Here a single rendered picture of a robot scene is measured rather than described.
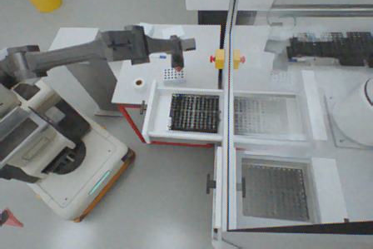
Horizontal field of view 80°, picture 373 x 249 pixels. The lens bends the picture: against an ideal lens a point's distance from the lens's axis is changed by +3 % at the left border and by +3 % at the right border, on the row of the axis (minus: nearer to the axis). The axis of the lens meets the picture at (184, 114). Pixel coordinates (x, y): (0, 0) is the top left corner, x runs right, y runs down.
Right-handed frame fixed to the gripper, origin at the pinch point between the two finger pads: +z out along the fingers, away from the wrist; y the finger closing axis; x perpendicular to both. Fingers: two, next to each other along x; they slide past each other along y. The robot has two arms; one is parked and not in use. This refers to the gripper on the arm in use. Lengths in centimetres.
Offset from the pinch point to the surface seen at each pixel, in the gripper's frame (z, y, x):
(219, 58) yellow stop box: -9.5, -2.8, -21.4
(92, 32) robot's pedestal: 5, 41, 58
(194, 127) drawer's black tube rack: -6.0, -38.5, -6.8
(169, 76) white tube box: 1.6, -2.6, 5.6
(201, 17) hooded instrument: 8, 51, -16
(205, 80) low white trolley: 5.5, -4.5, -14.3
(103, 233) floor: 80, -79, 65
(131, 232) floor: 80, -79, 45
